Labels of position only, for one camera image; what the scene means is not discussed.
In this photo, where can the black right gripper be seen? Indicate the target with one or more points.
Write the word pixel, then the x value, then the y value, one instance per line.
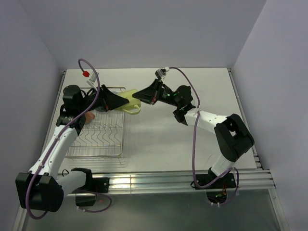
pixel 150 94

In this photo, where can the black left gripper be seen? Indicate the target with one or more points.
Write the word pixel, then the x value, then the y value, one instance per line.
pixel 109 101

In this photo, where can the pale yellow mug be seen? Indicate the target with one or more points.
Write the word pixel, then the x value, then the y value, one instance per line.
pixel 133 107

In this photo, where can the pink mug white interior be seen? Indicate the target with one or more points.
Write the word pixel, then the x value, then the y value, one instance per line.
pixel 89 117

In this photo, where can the dark green ceramic mug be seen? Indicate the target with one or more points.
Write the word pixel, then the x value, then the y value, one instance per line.
pixel 102 109

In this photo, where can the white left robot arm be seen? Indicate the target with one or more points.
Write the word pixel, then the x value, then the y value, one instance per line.
pixel 40 188

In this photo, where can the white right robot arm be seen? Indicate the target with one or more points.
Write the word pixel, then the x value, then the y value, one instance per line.
pixel 233 137

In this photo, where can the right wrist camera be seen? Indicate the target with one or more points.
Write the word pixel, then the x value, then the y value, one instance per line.
pixel 161 73

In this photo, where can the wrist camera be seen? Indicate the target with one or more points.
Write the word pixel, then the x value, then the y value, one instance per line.
pixel 161 73
pixel 92 79

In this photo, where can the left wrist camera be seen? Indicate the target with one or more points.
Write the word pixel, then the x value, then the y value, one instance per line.
pixel 92 79

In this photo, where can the wire dish rack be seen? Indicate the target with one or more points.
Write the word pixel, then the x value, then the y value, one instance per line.
pixel 102 137

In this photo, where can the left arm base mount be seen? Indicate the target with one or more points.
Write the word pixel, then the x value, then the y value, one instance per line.
pixel 98 189

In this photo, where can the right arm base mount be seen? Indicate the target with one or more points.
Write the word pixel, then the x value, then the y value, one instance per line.
pixel 229 181

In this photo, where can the aluminium rail frame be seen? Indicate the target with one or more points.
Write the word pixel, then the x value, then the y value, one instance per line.
pixel 160 155

